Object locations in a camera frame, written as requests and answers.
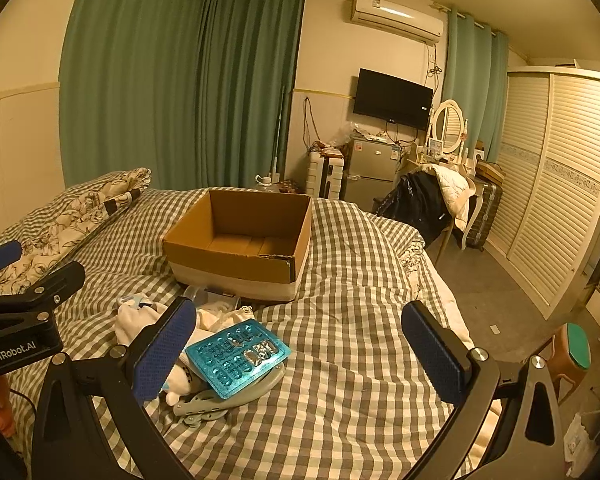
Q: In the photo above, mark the brown bag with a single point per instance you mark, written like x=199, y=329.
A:
x=490, y=171

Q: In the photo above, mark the white louvred wardrobe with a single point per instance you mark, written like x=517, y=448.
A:
x=555, y=185

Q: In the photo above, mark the narrow green curtain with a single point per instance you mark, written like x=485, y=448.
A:
x=472, y=85

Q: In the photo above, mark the small bedside table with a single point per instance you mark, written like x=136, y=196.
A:
x=285, y=187

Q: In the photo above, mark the grey plastic hanger clip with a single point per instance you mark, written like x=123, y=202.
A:
x=215, y=404

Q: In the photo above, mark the patterned pillows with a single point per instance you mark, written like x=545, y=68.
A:
x=70, y=220

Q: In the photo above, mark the black wall television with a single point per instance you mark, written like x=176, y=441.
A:
x=392, y=97

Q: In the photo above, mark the silver mini fridge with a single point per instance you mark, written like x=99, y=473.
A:
x=367, y=175

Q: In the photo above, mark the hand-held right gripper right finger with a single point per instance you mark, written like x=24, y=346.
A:
x=435, y=355

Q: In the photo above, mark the white padded jacket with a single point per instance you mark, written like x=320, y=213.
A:
x=455, y=185

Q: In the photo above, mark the wide green curtain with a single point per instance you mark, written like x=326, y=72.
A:
x=130, y=75

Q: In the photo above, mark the green topped stool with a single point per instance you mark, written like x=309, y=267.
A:
x=577, y=347

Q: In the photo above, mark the brown cardboard box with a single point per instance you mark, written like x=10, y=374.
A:
x=230, y=260

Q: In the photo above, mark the clutter on fridge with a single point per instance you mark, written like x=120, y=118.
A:
x=365, y=133

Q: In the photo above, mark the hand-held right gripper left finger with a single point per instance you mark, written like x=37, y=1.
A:
x=165, y=350

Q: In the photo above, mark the grey suitcase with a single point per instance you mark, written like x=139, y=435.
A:
x=485, y=215

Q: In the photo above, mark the oval white vanity mirror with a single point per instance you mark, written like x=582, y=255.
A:
x=448, y=127

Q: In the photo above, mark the teal blister pack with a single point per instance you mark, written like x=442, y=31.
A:
x=235, y=360

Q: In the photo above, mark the white pole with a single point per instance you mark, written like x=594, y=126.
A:
x=278, y=130

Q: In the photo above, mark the grey checked bed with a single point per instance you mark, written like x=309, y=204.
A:
x=355, y=270

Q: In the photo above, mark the white plastic bag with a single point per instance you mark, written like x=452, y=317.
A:
x=580, y=442

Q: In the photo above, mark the white air conditioner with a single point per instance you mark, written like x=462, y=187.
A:
x=395, y=15

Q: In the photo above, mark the clear plastic packet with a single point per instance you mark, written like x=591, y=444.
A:
x=200, y=295

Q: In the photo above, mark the green corner curtain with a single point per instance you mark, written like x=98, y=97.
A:
x=250, y=85

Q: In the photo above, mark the white suitcase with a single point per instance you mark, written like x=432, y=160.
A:
x=325, y=176

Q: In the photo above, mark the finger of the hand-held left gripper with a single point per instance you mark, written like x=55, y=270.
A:
x=0, y=256
x=45, y=285

